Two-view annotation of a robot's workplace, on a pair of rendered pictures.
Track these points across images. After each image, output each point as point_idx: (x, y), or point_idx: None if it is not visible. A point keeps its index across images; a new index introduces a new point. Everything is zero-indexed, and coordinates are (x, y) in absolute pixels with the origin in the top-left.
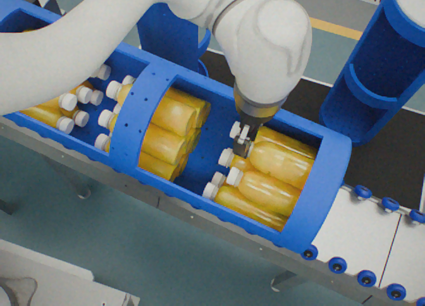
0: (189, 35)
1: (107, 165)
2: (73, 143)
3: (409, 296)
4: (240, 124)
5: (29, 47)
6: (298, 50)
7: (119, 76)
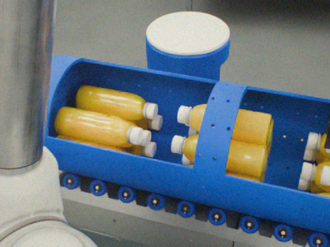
0: None
1: (185, 189)
2: (149, 166)
3: None
4: None
5: None
6: None
7: (169, 129)
